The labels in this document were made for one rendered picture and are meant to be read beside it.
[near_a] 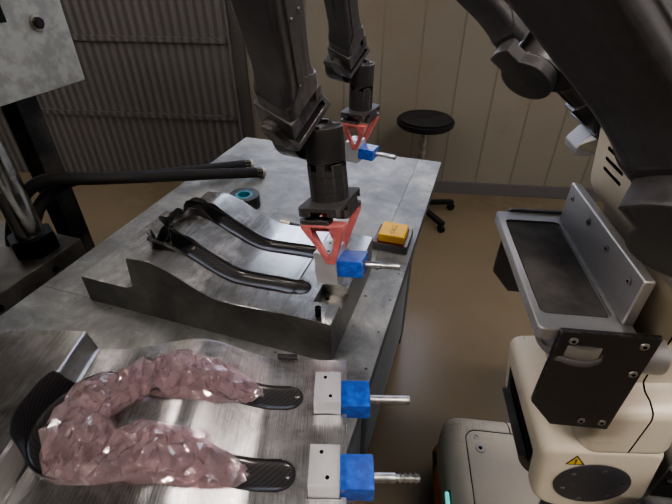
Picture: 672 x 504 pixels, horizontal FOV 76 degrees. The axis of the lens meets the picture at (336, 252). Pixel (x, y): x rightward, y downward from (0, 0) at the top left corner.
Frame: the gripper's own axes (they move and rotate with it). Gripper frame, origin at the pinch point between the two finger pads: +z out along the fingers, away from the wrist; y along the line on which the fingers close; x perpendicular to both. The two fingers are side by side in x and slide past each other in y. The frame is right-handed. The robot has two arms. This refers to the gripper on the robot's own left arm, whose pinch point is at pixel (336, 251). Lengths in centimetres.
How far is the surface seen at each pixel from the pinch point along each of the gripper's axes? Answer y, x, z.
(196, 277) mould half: 5.0, -24.2, 4.1
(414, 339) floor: -92, -6, 86
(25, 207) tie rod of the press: -3, -72, -4
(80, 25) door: -163, -211, -56
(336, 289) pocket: -3.1, -1.9, 8.9
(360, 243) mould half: -16.3, -1.2, 6.0
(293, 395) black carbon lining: 17.0, -1.9, 14.5
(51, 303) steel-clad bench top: 10, -57, 10
